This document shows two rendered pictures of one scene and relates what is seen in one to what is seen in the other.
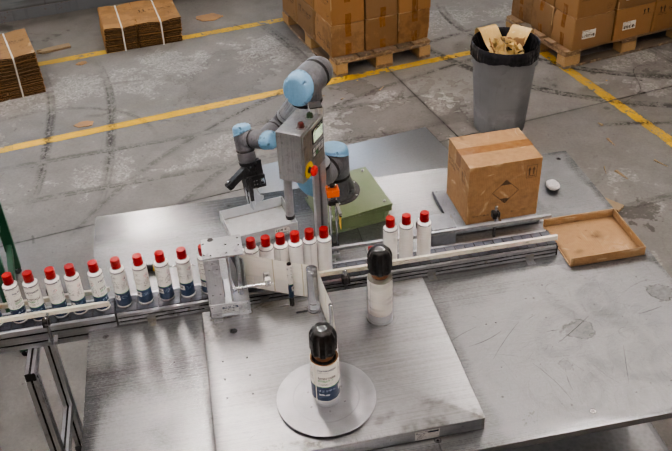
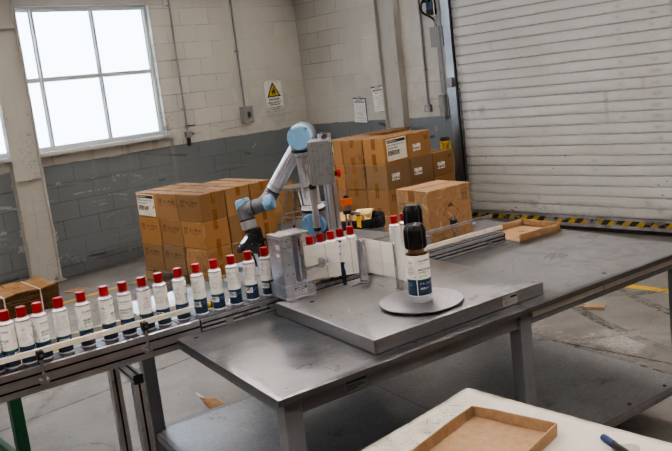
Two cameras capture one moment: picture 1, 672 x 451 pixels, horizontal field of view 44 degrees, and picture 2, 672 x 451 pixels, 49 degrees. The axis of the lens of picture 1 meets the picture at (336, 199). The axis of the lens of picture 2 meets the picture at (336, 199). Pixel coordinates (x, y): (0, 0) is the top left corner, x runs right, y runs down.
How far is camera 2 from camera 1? 1.82 m
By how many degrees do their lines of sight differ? 33
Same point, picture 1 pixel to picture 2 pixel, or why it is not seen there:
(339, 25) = (212, 249)
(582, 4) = (391, 204)
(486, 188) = (439, 209)
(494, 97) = not seen: hidden behind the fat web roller
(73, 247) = (36, 429)
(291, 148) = (321, 153)
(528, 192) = (465, 212)
